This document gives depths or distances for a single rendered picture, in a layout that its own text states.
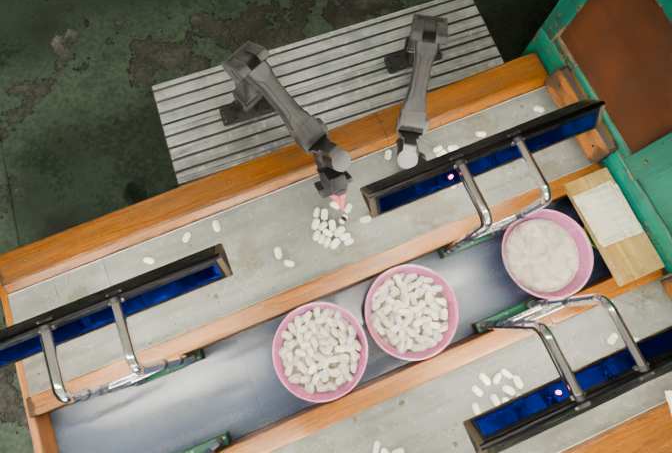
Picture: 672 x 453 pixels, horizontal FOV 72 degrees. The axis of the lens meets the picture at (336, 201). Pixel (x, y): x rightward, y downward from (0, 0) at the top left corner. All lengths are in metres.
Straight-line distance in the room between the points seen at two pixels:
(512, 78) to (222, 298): 1.15
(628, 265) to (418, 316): 0.63
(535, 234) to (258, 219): 0.84
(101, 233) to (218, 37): 1.42
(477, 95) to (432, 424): 1.00
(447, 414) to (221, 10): 2.20
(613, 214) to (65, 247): 1.63
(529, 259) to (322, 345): 0.67
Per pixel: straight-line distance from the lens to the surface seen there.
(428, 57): 1.28
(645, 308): 1.65
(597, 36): 1.55
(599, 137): 1.58
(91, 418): 1.63
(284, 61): 1.72
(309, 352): 1.38
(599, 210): 1.59
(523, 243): 1.52
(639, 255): 1.62
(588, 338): 1.56
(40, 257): 1.62
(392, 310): 1.39
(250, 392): 1.48
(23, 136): 2.77
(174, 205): 1.48
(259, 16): 2.68
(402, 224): 1.43
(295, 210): 1.43
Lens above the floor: 2.12
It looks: 75 degrees down
